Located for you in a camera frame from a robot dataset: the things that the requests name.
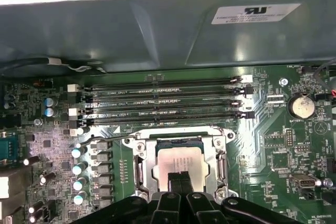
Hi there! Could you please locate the blue port connector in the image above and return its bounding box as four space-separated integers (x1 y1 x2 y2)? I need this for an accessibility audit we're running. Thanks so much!
0 131 20 166

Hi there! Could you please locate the black and grey PC case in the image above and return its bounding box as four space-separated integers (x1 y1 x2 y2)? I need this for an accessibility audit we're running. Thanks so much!
0 0 336 75

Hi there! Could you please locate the white certification sticker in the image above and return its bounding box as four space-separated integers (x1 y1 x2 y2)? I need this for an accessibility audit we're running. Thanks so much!
211 3 302 25

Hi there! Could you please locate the black cable with white tape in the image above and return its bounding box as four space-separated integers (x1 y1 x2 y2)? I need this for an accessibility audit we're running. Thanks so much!
0 56 107 74

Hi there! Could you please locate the metal port block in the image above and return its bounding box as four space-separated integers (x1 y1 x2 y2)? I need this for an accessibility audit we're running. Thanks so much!
0 166 34 209

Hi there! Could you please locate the metal internal USB connector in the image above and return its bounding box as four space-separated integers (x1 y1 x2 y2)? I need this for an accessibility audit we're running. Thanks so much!
289 173 322 190

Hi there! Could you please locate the metal CPU socket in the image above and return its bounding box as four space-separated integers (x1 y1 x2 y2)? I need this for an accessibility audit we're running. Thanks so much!
121 125 236 202

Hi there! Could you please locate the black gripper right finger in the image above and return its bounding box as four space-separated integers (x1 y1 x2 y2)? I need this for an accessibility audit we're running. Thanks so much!
181 171 302 224

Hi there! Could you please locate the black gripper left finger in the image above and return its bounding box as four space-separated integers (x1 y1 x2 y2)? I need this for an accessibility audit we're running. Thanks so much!
70 172 183 224

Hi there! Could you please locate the thin metal locking lever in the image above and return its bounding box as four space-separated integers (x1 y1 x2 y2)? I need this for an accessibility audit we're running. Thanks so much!
78 132 140 146

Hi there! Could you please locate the silver coin battery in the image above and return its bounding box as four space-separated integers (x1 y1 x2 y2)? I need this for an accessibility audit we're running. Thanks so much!
288 94 316 120

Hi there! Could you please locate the green motherboard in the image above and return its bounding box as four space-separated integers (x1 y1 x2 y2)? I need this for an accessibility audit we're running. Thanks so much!
0 63 336 224

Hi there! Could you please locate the silver-topped CPU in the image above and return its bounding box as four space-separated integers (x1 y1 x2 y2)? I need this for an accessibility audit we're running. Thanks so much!
155 138 208 193

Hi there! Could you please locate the metal socket cover frame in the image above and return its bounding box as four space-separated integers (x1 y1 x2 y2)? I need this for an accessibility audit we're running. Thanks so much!
143 129 224 196

